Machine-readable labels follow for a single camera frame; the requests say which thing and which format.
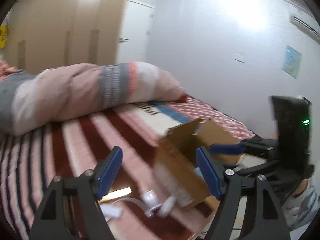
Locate grey white cloth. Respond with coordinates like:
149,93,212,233
282,178,319,231

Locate rolled striped quilt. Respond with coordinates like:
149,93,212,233
1,61,187,135

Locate white room door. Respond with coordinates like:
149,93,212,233
117,0,155,63

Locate beige wooden wardrobe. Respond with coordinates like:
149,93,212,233
1,0,126,74

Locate blue cartoon wall poster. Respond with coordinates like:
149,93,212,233
282,46,302,79

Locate white air conditioner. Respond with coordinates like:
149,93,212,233
290,15,319,43

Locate striped red pink bedsheet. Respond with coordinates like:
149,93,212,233
0,100,218,240

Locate brown cardboard box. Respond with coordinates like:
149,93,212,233
153,118,240,210

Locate yellow hanging object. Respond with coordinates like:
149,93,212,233
0,25,8,49

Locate white wall switch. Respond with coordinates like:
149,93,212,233
233,54,245,63

